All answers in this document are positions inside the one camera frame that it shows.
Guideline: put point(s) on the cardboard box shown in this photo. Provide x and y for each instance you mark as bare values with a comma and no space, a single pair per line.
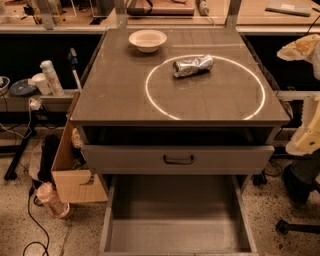
74,181

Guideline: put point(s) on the grey flat device on bench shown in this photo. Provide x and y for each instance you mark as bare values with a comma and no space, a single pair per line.
290,7

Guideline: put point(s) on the pink plastic bottle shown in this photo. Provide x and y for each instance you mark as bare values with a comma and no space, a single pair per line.
50,199

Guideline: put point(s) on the crushed silver redbull can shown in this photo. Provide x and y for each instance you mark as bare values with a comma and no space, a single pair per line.
191,66

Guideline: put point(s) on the black desk leg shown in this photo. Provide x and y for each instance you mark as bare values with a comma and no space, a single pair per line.
18,150

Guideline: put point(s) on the dark blue plate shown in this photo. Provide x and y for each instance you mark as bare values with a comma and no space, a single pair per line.
23,88

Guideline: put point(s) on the black office chair base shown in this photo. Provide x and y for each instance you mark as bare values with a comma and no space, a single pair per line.
284,227

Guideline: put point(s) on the grey drawer cabinet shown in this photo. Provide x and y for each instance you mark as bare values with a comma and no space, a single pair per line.
134,99

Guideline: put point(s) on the white bowl at left edge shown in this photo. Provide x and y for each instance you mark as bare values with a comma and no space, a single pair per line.
4,84

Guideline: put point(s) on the white spray bottle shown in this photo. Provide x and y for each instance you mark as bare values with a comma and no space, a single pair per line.
52,78

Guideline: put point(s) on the upper grey drawer with handle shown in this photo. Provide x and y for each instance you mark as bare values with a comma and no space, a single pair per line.
177,160

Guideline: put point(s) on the open middle grey drawer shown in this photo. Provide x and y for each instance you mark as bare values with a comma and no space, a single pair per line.
154,215

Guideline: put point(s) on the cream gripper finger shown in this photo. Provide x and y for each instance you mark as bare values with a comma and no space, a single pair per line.
306,139
300,49

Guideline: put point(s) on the white paper cup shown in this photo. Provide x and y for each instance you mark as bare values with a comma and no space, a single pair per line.
41,83

